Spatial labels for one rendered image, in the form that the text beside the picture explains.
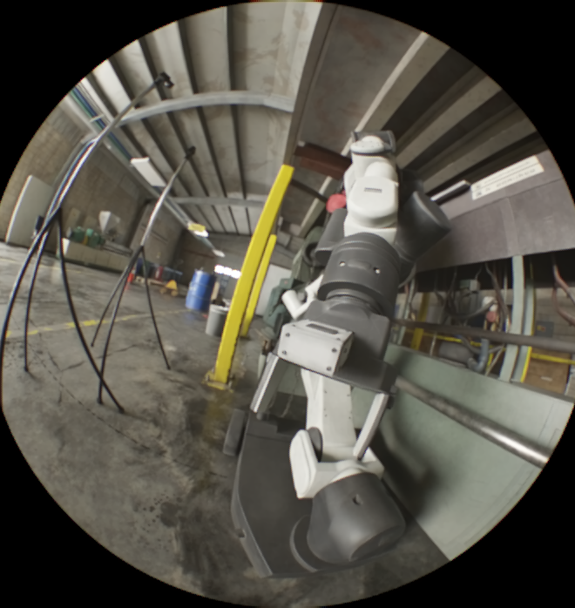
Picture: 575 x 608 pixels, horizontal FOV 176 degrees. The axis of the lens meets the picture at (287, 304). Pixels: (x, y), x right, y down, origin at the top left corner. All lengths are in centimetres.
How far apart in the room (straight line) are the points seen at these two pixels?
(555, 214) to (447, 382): 77
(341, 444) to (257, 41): 579
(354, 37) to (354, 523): 173
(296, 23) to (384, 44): 388
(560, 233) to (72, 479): 162
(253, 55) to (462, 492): 621
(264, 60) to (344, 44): 424
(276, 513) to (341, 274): 52
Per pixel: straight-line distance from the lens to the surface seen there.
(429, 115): 156
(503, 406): 73
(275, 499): 56
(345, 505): 40
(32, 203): 822
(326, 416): 54
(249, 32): 547
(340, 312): 17
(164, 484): 73
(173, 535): 66
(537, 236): 89
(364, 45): 142
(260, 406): 19
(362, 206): 23
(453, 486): 83
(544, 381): 353
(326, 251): 24
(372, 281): 17
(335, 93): 153
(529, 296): 118
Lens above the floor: 63
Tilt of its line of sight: 1 degrees up
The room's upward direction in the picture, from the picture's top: 16 degrees clockwise
